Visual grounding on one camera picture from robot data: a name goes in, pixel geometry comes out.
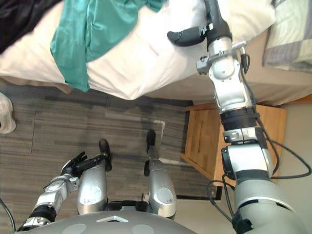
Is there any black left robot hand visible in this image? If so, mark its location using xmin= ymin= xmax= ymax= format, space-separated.
xmin=60 ymin=151 xmax=107 ymax=181

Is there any grey checked pillow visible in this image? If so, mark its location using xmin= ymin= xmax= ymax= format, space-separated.
xmin=262 ymin=0 xmax=312 ymax=74

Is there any beige bed mattress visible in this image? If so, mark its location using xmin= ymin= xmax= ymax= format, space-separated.
xmin=0 ymin=21 xmax=312 ymax=107

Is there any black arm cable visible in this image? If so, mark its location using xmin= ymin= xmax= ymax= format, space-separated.
xmin=206 ymin=52 xmax=312 ymax=221
xmin=0 ymin=196 xmax=15 ymax=232

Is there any wooden nightstand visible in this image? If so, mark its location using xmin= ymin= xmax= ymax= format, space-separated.
xmin=179 ymin=103 xmax=288 ymax=188

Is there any teal green garment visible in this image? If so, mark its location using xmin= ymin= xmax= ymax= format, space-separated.
xmin=50 ymin=0 xmax=167 ymax=93

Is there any white quilt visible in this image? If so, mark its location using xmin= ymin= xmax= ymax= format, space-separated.
xmin=0 ymin=0 xmax=276 ymax=100

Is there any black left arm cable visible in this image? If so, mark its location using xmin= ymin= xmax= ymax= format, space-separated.
xmin=0 ymin=196 xmax=15 ymax=232

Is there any grey robot torso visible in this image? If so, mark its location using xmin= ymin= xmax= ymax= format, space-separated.
xmin=16 ymin=211 xmax=197 ymax=234

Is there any black garment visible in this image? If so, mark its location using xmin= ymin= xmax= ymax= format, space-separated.
xmin=0 ymin=0 xmax=64 ymax=55

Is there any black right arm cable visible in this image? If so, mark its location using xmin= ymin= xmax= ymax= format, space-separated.
xmin=206 ymin=52 xmax=312 ymax=221

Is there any grey striped rug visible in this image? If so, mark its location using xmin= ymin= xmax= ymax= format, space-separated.
xmin=0 ymin=82 xmax=223 ymax=215

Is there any silver left robot leg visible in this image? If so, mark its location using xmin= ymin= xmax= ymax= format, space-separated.
xmin=76 ymin=138 xmax=113 ymax=216

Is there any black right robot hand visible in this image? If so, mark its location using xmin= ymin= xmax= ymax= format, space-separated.
xmin=167 ymin=0 xmax=233 ymax=47

